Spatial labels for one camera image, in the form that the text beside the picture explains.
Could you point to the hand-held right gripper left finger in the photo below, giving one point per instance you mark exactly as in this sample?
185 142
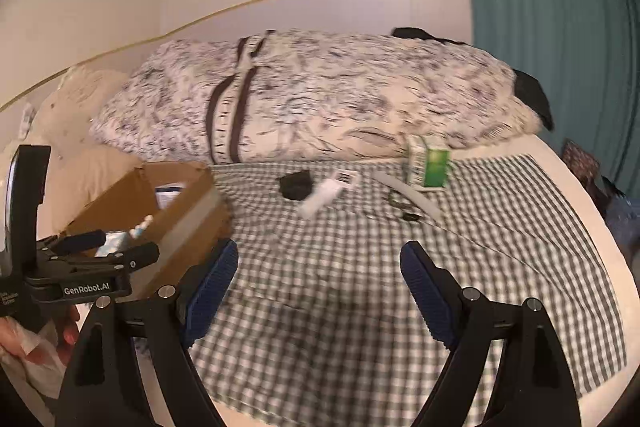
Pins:
210 297

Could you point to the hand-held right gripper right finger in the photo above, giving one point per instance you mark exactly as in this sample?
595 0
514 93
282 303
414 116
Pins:
425 292

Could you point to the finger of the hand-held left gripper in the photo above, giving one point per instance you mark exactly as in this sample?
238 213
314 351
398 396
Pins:
80 241
120 257

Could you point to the blue tissue pack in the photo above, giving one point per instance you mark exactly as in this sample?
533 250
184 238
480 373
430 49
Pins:
112 241

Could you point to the blue and white packet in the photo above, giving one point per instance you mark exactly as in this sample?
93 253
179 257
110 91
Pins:
170 196

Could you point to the brown cardboard box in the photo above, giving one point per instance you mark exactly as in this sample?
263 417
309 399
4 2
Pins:
190 202

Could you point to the person's left hand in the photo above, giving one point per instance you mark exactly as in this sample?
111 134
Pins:
70 324

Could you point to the beige pillow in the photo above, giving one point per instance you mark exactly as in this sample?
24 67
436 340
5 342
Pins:
85 187

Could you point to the grey checked cloth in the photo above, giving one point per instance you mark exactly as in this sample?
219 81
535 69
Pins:
350 267

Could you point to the small dark metal item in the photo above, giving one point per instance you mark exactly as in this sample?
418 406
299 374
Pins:
402 206

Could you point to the white plastic strip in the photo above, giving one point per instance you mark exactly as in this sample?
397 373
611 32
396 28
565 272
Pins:
415 199

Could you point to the green and white box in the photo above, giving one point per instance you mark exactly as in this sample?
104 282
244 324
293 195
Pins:
427 162

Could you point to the cream embroidered pillow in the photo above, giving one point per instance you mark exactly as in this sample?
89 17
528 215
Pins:
85 102

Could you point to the small black object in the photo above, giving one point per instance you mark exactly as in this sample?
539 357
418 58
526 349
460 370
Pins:
295 186

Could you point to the white barcode card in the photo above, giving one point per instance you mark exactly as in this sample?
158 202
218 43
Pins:
344 178

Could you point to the dark patterned cloth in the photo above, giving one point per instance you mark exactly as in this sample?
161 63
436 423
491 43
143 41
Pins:
580 162

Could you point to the floral print quilt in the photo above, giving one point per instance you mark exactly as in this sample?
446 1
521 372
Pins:
350 97

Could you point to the black cloth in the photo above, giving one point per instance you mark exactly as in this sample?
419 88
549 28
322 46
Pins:
532 99

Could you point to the black fabric strip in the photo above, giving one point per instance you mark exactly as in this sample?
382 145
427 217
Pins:
415 33

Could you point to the teal curtain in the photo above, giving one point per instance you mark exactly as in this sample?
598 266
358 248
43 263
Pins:
560 32

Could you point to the white headboard with gold trim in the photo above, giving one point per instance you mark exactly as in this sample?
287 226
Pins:
325 12

